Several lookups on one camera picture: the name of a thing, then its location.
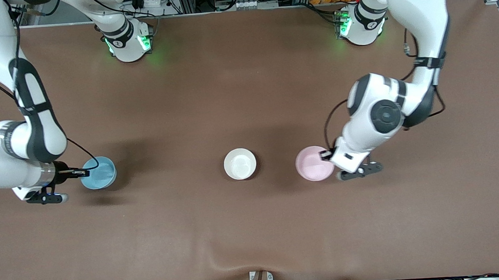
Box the pink bowl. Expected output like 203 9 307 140
294 145 336 183

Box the blue bowl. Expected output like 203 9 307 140
80 155 118 191

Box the white bowl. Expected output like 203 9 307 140
223 147 258 181

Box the brown table mat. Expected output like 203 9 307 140
0 0 499 280

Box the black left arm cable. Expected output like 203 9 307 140
317 24 450 153

